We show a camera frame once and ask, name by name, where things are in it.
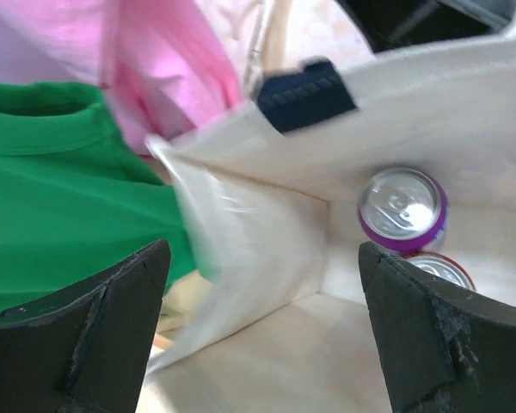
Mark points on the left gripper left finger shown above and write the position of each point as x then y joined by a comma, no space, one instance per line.
85,347

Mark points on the beige canvas tote bag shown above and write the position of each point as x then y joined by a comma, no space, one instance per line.
274,225

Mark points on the purple Fanta can top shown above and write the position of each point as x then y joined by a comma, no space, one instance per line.
404,210

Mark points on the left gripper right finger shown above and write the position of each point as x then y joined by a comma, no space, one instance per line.
442,348

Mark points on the red Coke can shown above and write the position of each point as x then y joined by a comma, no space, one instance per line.
441,266

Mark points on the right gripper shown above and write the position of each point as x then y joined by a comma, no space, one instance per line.
392,24

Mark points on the wooden clothes rack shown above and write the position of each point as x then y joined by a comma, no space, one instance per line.
268,43

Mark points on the pink shirt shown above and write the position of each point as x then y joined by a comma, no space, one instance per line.
160,64

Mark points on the green tank top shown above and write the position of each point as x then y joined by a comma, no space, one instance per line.
74,198

